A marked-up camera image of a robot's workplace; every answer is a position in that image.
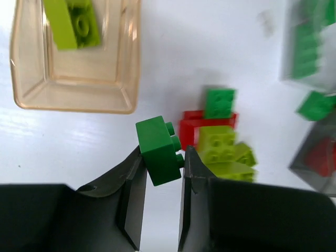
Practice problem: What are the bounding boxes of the lime lego on stack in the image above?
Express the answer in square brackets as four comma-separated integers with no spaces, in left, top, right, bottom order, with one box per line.
[196,125,236,164]

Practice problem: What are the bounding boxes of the green lego on stack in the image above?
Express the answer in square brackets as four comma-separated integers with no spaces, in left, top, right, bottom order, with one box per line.
[204,88,236,119]

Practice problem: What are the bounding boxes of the grey transparent container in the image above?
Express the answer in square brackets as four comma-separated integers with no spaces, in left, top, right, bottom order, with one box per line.
[289,112,335,197]

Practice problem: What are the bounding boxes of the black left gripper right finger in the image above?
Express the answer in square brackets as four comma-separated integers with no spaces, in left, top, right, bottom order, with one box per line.
[178,146,335,251]

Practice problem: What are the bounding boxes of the lime lego large block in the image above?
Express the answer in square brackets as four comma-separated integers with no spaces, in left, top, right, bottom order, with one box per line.
[207,142,257,182]

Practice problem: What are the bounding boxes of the green sloped lego brick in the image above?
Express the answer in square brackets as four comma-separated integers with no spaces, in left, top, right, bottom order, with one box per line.
[296,91,335,121]

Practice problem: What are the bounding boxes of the red curved lego brick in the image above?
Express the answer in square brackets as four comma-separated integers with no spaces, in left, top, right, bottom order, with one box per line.
[178,110,239,151]

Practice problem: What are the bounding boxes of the orange transparent container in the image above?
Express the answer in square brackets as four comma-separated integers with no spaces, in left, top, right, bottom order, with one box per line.
[9,1,141,114]

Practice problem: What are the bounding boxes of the clear transparent container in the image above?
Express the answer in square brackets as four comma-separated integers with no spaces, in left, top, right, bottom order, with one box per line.
[280,1,335,93]

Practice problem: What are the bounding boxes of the green lego in clear bin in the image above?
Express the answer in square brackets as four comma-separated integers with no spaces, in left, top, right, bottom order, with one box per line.
[320,0,335,27]

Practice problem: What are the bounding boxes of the small dark green lego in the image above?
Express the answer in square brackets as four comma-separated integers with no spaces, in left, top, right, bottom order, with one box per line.
[135,116,184,186]

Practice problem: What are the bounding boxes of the green flat long lego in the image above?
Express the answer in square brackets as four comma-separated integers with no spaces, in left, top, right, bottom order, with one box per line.
[291,22,321,79]

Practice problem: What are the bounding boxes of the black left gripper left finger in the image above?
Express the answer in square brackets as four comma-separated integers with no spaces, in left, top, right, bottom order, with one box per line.
[1,148,146,251]

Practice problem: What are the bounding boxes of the red legos in grey bin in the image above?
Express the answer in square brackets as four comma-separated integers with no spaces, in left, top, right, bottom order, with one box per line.
[304,138,335,177]

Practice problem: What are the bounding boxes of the lime curved lego brick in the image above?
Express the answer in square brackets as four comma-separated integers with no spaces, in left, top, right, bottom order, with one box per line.
[43,0,101,50]

